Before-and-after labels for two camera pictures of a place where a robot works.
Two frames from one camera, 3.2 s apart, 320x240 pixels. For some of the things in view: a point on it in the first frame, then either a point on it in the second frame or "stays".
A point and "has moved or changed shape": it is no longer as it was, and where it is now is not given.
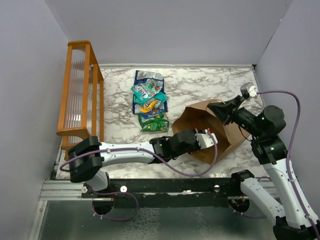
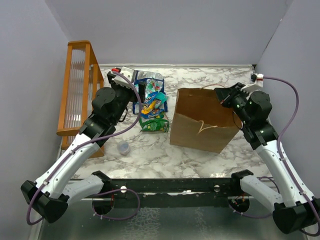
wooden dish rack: (82, 108) stays
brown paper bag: (227, 136) has moved or changed shape
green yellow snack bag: (156, 124) stays
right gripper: (225, 110) -> (225, 97)
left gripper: (197, 146) -> (115, 86)
